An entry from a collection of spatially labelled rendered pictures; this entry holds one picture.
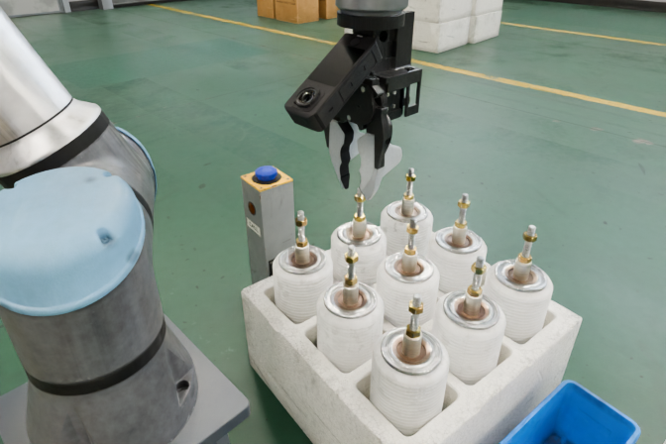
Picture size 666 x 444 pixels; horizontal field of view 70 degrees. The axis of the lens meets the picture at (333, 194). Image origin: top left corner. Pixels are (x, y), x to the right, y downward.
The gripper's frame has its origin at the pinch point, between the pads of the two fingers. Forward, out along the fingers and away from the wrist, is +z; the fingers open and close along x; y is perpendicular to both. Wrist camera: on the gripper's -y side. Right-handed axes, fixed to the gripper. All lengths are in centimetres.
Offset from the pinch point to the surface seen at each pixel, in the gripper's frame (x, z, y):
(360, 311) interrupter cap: -2.7, 18.1, -0.7
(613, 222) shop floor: -7, 44, 96
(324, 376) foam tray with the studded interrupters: -2.7, 25.5, -7.4
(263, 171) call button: 28.3, 10.5, 6.0
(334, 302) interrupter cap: 1.0, 18.1, -2.1
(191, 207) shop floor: 79, 44, 14
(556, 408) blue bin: -24.5, 35.9, 20.1
